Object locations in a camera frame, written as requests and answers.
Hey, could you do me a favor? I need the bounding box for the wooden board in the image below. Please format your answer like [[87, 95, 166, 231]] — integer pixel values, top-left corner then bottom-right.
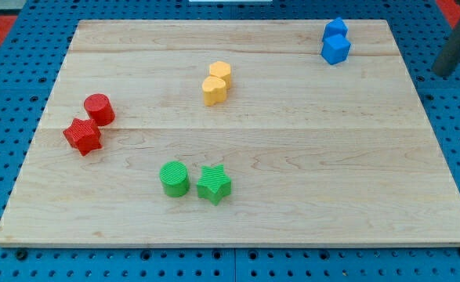
[[0, 20, 460, 248]]

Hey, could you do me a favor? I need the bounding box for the red cylinder block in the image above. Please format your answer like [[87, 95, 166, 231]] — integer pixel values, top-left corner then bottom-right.
[[84, 93, 115, 126]]

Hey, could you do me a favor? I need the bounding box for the blue triangle block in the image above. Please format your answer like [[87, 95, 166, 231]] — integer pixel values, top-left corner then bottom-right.
[[322, 17, 349, 41]]

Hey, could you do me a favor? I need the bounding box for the green cylinder block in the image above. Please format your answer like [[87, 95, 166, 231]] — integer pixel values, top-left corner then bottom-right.
[[159, 161, 190, 197]]

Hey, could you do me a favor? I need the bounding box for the red star block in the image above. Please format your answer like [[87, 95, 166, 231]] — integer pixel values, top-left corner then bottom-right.
[[63, 118, 102, 156]]

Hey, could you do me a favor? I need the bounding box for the blue cube block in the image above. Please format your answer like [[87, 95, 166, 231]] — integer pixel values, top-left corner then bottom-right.
[[321, 34, 351, 65]]

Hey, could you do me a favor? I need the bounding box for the yellow hexagon block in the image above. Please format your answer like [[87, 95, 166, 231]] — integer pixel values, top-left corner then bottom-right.
[[209, 61, 232, 89]]

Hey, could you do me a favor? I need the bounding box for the green star block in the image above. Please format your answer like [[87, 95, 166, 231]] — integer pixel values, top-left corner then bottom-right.
[[197, 164, 232, 206]]

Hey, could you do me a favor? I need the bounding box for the yellow heart block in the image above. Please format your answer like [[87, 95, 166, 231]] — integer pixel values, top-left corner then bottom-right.
[[202, 76, 227, 106]]

